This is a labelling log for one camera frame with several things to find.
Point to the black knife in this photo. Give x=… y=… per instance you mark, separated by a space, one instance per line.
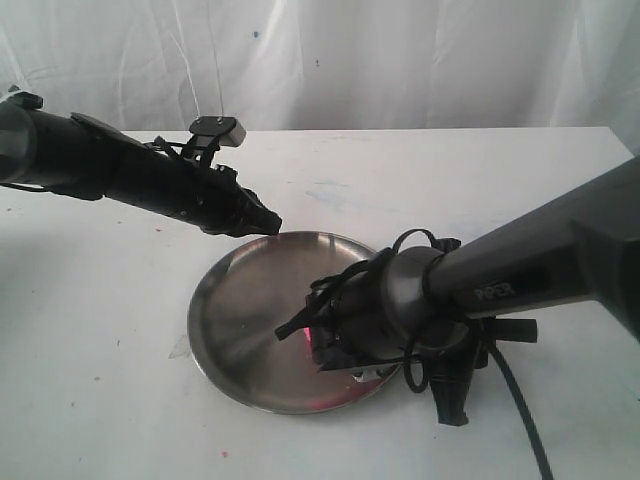
x=451 y=382

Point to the white backdrop curtain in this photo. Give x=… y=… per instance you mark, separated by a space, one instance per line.
x=330 y=64

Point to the clear tape piece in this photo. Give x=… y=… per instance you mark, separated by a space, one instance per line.
x=180 y=349

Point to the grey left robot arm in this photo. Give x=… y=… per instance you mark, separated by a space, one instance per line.
x=81 y=157

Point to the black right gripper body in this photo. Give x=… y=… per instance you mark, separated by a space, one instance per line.
x=348 y=323

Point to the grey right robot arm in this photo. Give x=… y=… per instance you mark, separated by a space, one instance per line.
x=436 y=302

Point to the round stainless steel plate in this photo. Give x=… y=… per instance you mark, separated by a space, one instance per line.
x=244 y=297

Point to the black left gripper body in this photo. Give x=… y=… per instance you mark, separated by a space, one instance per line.
x=210 y=199

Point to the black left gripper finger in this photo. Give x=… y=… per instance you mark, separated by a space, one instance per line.
x=257 y=218

